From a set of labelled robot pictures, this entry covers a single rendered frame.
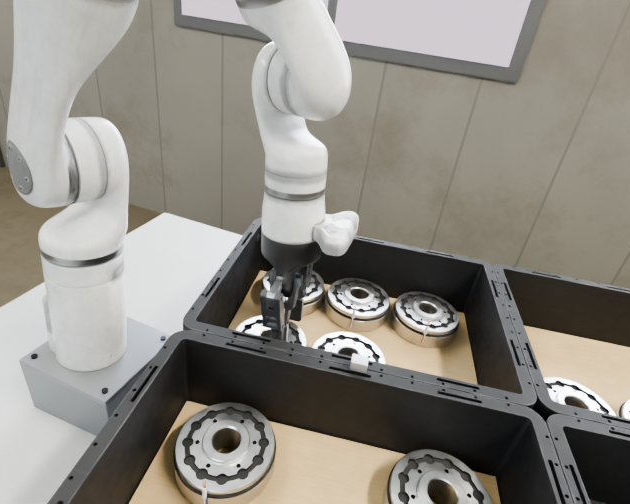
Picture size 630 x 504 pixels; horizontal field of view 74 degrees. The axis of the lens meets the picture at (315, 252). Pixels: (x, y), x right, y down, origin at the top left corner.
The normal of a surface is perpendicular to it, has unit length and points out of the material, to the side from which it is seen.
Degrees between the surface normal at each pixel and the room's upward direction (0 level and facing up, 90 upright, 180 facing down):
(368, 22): 90
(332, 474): 0
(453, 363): 0
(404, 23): 90
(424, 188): 90
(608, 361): 0
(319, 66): 76
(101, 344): 92
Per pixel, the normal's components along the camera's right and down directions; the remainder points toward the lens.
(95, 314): 0.56, 0.50
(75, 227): 0.00, -0.59
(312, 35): 0.63, 0.26
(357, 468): 0.12, -0.85
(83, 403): -0.35, 0.45
